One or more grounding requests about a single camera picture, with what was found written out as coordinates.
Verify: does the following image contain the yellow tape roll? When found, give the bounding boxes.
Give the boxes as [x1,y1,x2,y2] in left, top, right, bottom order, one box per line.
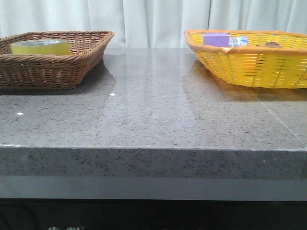
[10,39,71,55]

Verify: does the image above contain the white curtain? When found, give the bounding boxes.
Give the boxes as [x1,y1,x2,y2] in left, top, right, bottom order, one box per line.
[0,0,307,48]

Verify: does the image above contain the purple foam cube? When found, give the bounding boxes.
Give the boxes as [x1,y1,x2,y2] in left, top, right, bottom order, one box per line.
[203,33,230,47]

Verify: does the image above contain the blue white wrapped packet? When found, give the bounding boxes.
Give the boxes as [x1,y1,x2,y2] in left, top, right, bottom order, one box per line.
[229,36,248,47]

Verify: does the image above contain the brown wicker basket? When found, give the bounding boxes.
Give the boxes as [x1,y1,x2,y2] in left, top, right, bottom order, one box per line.
[0,31,114,90]

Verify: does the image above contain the yellow woven basket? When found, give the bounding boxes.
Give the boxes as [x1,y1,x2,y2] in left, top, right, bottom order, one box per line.
[184,30,307,89]

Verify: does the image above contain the brown toy lion figure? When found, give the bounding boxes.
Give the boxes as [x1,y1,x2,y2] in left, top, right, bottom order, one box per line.
[256,41,282,48]

